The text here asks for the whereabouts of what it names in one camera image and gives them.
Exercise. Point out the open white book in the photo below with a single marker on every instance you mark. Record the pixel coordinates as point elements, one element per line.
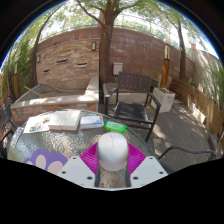
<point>65,120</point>

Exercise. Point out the stone water basin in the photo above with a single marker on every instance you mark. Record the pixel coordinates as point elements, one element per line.
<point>53,98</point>

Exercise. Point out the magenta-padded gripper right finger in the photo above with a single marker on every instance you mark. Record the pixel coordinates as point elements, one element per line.
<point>148,170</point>

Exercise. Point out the white rectangular planter box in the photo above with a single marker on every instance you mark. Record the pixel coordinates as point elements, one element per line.
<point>163,99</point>

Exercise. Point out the black wall lamp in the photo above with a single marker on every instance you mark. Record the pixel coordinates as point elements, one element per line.
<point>38,58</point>
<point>93,46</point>

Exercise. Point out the wooden post lamp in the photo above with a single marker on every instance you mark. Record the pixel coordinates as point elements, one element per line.
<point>16,80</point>
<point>165,68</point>

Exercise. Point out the purple paw-shaped mouse pad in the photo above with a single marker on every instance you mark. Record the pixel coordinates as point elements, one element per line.
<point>45,160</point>

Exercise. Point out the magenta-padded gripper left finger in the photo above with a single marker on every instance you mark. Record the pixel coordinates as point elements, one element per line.
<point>76,170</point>

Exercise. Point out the white computer mouse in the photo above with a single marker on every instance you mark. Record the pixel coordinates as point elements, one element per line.
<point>113,151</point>

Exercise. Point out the grey wall utility box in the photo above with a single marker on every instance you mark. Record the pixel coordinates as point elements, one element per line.
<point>117,68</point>

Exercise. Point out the wooden slat fence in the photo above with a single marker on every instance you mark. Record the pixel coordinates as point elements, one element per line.
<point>203,103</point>

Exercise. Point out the dark wooden slatted armchair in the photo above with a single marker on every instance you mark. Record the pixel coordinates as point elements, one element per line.
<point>131,110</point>

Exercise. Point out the black metal armchair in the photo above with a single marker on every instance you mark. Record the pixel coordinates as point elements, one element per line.
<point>186,150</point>
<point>6,115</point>

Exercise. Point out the blue and white booklet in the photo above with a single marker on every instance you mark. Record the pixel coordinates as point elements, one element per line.
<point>91,121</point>

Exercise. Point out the white printed leaflet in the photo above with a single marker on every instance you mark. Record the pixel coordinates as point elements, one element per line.
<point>16,136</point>

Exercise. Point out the slim straight tree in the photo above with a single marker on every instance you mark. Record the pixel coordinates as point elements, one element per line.
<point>182,53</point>

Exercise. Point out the slim leaning tree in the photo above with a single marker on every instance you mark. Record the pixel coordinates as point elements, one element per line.
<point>34,63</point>

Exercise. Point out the large forked tree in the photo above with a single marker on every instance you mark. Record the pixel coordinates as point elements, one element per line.
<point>106,50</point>

